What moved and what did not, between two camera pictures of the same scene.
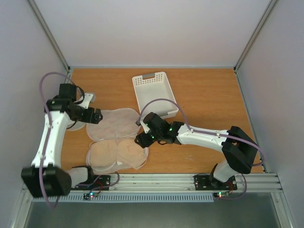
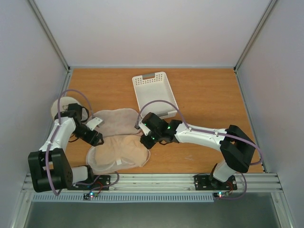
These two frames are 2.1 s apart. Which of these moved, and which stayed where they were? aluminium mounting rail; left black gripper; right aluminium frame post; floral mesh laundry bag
Moved: left black gripper
Stayed: floral mesh laundry bag; right aluminium frame post; aluminium mounting rail
